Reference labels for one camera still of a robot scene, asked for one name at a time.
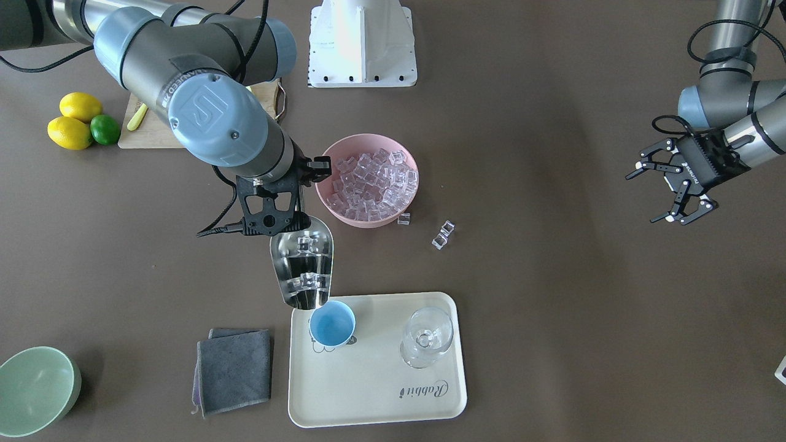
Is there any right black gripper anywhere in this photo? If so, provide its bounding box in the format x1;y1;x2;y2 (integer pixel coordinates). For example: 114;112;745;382
235;142;332;237

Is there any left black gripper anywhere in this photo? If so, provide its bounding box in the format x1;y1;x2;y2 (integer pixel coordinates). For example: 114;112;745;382
625;132;751;226

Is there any steel ice scoop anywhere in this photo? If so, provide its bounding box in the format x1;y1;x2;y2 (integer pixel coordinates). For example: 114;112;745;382
270;215;334;311

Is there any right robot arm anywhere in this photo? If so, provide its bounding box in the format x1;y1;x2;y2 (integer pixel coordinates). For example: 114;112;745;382
1;1;331;237

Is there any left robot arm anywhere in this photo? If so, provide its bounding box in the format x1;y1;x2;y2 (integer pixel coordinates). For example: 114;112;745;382
627;1;785;225

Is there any pile of clear ice cubes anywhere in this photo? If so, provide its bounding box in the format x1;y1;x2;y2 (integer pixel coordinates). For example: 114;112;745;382
325;149;420;223

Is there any light blue cup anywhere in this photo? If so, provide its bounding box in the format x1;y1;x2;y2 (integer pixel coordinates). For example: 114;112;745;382
308;300;356;349

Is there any bamboo cutting board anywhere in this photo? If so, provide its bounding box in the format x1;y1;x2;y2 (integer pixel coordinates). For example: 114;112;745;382
118;79;287;149

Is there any yellow plastic knife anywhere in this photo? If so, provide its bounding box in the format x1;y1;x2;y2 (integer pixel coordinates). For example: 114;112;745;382
126;101;148;131

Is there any grey folded cloth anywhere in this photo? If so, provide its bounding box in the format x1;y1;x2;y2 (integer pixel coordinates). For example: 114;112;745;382
192;328;273;419

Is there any green lime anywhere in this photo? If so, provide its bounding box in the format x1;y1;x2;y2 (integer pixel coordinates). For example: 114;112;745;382
89;114;122;145

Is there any cream serving tray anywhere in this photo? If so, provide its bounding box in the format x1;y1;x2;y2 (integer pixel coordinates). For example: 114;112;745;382
287;292;468;428

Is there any clear wine glass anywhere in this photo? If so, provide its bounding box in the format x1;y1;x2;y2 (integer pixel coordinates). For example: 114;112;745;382
399;306;454;369

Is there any yellow lemon lower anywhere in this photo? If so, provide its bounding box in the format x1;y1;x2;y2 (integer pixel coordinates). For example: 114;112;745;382
47;117;94;150

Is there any yellow lemon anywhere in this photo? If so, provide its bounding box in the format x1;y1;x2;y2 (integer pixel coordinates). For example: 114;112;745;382
47;117;94;150
58;91;103;123

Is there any yellow lemon upper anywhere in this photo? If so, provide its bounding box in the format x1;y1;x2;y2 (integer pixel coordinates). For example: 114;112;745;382
58;91;103;123

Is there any green bowl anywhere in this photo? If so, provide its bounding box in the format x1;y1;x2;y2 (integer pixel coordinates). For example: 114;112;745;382
1;346;82;438

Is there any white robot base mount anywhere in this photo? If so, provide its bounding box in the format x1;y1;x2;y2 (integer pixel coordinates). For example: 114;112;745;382
307;1;418;88

